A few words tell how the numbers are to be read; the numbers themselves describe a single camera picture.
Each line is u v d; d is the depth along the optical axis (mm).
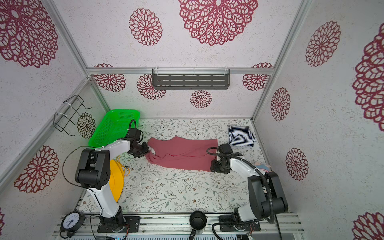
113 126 1165
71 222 724
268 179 449
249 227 718
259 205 432
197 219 742
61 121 733
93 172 512
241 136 1088
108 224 675
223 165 758
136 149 815
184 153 1001
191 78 962
